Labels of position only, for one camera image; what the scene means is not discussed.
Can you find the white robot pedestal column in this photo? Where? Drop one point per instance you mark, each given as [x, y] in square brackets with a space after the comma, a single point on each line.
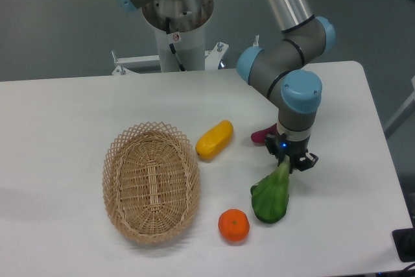
[185, 48]

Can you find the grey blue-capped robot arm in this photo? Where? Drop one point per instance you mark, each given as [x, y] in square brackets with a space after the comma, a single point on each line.
[279, 75]

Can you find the white metal base frame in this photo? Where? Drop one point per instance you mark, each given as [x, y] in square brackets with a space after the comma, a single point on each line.
[214, 59]

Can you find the yellow mango fruit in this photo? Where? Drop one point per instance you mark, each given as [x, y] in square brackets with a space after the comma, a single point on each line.
[214, 140]

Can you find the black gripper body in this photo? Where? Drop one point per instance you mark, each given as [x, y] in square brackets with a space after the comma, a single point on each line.
[293, 149]

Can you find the woven wicker basket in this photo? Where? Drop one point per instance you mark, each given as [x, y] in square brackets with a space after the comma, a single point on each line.
[151, 183]

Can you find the green bok choy vegetable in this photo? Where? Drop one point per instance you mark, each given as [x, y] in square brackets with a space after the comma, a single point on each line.
[270, 196]

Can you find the purple sweet potato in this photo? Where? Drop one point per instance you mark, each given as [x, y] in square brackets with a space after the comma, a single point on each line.
[259, 136]

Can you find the orange tangerine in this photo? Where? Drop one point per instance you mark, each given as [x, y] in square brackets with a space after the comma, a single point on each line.
[234, 225]

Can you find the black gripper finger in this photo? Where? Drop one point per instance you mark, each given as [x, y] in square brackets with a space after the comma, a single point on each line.
[303, 162]
[275, 147]

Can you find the black device at table edge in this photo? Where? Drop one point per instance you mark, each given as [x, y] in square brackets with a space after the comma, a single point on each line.
[404, 242]

